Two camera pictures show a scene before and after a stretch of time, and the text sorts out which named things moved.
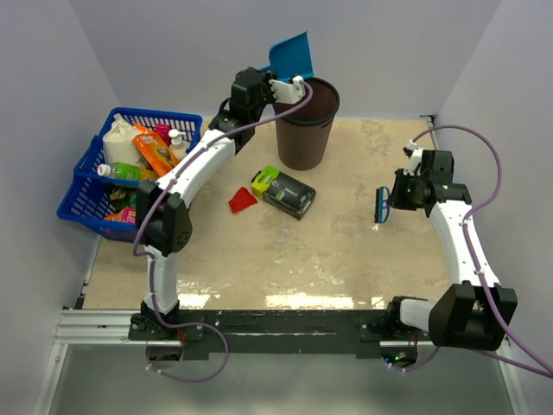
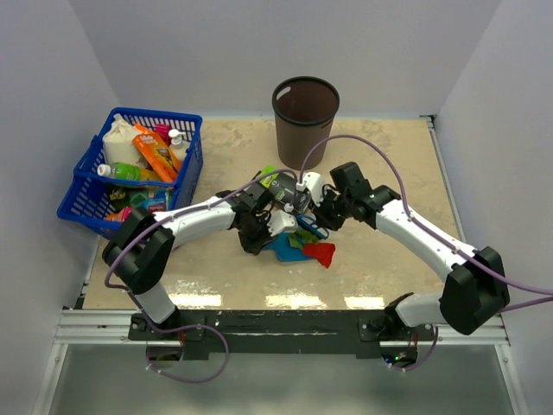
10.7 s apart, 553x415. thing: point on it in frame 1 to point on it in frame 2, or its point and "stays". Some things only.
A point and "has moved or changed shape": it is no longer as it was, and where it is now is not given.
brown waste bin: (303, 137) stays
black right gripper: (397, 199) to (320, 213)
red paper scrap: (241, 200) has moved or changed shape
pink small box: (130, 214) stays
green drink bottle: (127, 170) stays
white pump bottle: (179, 145) stays
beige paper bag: (118, 144) stays
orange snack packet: (155, 150) stays
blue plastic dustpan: (291, 57) to (285, 252)
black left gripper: (266, 77) to (256, 246)
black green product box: (282, 192) stays
